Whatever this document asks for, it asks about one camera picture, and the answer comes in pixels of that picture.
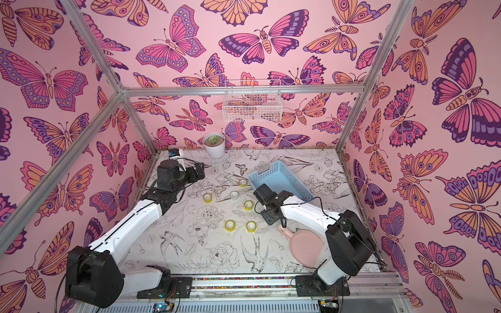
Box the clear white tape roll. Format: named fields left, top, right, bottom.
left=230, top=191, right=240, bottom=201

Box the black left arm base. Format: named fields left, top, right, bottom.
left=136, top=265, right=193, bottom=299

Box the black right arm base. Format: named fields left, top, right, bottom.
left=294, top=275, right=350, bottom=298

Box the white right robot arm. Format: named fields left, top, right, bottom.
left=254, top=184, right=377, bottom=288

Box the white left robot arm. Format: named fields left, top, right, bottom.
left=60, top=157, right=206, bottom=309

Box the light blue storage basket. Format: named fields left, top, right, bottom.
left=249, top=160, right=314, bottom=204

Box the white plant pot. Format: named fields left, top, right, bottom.
left=203, top=132, right=226, bottom=158

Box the green succulent plant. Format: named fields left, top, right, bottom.
left=208, top=136, right=220, bottom=146

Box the pink dustpan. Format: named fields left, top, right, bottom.
left=277, top=225, right=324, bottom=269

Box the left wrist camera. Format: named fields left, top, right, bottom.
left=168, top=148, right=184, bottom=159

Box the white wire wall basket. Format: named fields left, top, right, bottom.
left=220, top=80, right=283, bottom=123

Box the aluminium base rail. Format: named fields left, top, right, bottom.
left=113, top=271, right=404, bottom=302

